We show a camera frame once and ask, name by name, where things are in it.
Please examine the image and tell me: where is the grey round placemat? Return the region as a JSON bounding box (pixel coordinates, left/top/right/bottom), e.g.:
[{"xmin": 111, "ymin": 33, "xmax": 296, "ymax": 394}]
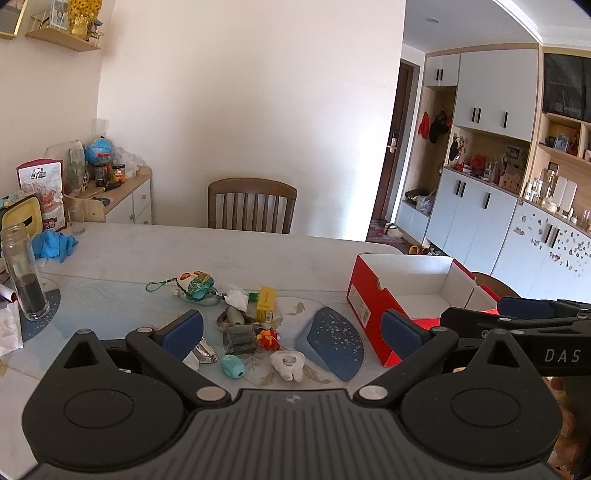
[{"xmin": 18, "ymin": 277, "xmax": 62, "ymax": 342}]

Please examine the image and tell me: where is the wooden desktop holder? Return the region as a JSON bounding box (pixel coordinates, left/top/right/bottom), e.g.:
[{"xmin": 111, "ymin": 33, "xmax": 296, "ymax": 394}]
[{"xmin": 62, "ymin": 193, "xmax": 108, "ymax": 223}]

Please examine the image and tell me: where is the red shoe box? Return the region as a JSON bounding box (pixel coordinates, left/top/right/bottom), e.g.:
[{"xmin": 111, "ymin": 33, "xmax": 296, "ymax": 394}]
[{"xmin": 347, "ymin": 253, "xmax": 522, "ymax": 367}]

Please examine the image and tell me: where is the white wall cabinet unit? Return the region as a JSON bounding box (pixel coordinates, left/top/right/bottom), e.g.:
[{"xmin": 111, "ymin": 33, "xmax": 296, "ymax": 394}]
[{"xmin": 394, "ymin": 44, "xmax": 591, "ymax": 301}]

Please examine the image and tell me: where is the patterned door rug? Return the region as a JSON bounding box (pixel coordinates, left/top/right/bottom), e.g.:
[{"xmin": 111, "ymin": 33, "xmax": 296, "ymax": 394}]
[{"xmin": 367, "ymin": 226, "xmax": 407, "ymax": 245}]

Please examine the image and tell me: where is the wooden wall shelf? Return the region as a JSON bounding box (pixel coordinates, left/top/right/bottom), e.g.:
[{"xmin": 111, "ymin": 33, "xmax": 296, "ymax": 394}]
[{"xmin": 25, "ymin": 11, "xmax": 102, "ymax": 52}]

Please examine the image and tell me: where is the clear plastic bag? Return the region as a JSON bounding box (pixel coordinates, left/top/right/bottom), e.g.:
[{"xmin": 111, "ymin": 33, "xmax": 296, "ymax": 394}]
[{"xmin": 113, "ymin": 147, "xmax": 146, "ymax": 178}]

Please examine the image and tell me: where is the wooden slatted chair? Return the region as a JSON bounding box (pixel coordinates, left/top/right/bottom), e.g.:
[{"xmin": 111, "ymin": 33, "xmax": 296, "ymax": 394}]
[{"xmin": 208, "ymin": 178, "xmax": 298, "ymax": 235}]

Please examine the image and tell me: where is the steel wool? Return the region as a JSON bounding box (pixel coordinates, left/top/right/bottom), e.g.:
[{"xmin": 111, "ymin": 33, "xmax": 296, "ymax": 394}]
[{"xmin": 223, "ymin": 323, "xmax": 259, "ymax": 356}]

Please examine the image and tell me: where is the brown hair tie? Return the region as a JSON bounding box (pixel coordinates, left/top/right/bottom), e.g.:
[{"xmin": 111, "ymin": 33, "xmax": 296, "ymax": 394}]
[{"xmin": 216, "ymin": 307, "xmax": 252, "ymax": 328}]

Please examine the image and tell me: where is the white tooth-shaped toy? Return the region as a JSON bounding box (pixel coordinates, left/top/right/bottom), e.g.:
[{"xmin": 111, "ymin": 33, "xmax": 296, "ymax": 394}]
[{"xmin": 270, "ymin": 351, "xmax": 306, "ymax": 383}]

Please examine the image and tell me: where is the painted pouch with green cord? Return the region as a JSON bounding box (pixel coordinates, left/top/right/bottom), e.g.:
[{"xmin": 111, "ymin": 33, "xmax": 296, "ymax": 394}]
[{"xmin": 147, "ymin": 270, "xmax": 218, "ymax": 301}]

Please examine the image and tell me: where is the yellow-lidded box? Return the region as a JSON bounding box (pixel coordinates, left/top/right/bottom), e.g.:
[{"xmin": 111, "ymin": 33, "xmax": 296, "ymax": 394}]
[{"xmin": 0, "ymin": 195, "xmax": 44, "ymax": 241}]

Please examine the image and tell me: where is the small yellow box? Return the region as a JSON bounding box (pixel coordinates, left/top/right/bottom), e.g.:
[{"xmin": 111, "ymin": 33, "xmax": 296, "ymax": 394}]
[{"xmin": 255, "ymin": 286, "xmax": 278, "ymax": 323}]

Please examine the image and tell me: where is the small orange toy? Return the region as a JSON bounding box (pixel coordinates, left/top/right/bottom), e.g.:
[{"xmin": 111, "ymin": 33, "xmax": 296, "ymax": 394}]
[{"xmin": 255, "ymin": 327, "xmax": 281, "ymax": 350}]

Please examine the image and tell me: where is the glass bottle with dark contents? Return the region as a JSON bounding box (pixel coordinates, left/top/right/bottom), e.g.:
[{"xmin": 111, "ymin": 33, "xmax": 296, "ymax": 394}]
[{"xmin": 0, "ymin": 224, "xmax": 51, "ymax": 321}]

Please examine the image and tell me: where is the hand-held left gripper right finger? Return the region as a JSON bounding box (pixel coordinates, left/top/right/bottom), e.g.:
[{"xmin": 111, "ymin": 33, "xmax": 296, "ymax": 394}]
[{"xmin": 353, "ymin": 310, "xmax": 553, "ymax": 408}]

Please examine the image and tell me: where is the clear drinking glass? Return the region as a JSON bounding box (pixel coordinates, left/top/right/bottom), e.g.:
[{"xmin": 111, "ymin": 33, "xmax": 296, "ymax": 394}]
[{"xmin": 67, "ymin": 203, "xmax": 87, "ymax": 235}]

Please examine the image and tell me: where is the round-backed wooden chair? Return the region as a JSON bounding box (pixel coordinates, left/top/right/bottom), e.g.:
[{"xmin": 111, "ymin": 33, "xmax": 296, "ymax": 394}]
[{"xmin": 471, "ymin": 271, "xmax": 522, "ymax": 298}]

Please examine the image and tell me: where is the small teal toy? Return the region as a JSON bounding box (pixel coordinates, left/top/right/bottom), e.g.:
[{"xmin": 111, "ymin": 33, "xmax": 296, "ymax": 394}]
[{"xmin": 220, "ymin": 354, "xmax": 245, "ymax": 379}]

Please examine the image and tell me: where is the blue cloth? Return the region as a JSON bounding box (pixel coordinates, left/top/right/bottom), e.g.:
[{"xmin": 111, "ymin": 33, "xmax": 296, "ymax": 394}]
[{"xmin": 31, "ymin": 231, "xmax": 80, "ymax": 263}]

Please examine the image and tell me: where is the white crumpled tissue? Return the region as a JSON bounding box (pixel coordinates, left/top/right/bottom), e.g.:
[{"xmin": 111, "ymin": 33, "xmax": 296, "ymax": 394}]
[{"xmin": 0, "ymin": 302, "xmax": 24, "ymax": 358}]

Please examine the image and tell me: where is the yellow flower vase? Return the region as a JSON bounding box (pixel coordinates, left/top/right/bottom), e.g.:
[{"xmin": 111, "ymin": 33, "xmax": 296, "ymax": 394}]
[{"xmin": 68, "ymin": 0, "xmax": 103, "ymax": 40}]

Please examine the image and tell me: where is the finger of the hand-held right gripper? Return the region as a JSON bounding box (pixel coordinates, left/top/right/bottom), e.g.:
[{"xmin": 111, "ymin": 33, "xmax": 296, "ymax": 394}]
[
  {"xmin": 440, "ymin": 307, "xmax": 591, "ymax": 340},
  {"xmin": 498, "ymin": 296, "xmax": 591, "ymax": 320}
]

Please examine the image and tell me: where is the black hanging bag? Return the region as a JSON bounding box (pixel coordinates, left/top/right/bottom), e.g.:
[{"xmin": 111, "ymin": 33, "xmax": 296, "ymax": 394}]
[{"xmin": 429, "ymin": 111, "xmax": 452, "ymax": 144}]

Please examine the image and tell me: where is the white paper packet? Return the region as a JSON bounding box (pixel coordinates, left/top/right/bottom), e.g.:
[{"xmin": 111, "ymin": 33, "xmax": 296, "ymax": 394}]
[{"xmin": 225, "ymin": 286, "xmax": 250, "ymax": 311}]

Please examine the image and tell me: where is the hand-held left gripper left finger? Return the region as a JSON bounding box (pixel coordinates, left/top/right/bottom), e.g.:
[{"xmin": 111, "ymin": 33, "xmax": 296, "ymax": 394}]
[{"xmin": 41, "ymin": 309, "xmax": 232, "ymax": 408}]

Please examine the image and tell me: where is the silver foil packet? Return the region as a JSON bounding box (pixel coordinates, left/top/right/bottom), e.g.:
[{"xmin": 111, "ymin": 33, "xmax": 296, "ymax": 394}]
[{"xmin": 185, "ymin": 337, "xmax": 220, "ymax": 365}]

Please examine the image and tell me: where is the red and white snack bag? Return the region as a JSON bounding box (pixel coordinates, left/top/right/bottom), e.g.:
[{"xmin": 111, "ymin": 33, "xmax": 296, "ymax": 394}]
[{"xmin": 16, "ymin": 158, "xmax": 68, "ymax": 232}]

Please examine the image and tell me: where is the white sideboard cabinet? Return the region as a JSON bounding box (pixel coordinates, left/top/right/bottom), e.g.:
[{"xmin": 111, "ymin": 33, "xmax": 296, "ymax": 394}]
[{"xmin": 92, "ymin": 166, "xmax": 153, "ymax": 226}]

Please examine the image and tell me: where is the person's right hand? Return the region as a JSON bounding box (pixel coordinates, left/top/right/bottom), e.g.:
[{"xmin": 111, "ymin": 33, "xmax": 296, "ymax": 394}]
[{"xmin": 550, "ymin": 376, "xmax": 576, "ymax": 437}]

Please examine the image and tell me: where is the blue round toy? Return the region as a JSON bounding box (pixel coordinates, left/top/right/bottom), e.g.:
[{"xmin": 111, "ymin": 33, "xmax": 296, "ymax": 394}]
[{"xmin": 85, "ymin": 136, "xmax": 114, "ymax": 166}]

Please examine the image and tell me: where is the brown entrance door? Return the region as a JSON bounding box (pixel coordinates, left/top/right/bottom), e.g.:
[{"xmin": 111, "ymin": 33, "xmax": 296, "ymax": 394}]
[{"xmin": 372, "ymin": 60, "xmax": 419, "ymax": 222}]

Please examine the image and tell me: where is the gold picture frame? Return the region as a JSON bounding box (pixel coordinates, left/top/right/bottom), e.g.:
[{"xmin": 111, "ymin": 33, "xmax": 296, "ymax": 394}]
[{"xmin": 0, "ymin": 0, "xmax": 29, "ymax": 40}]

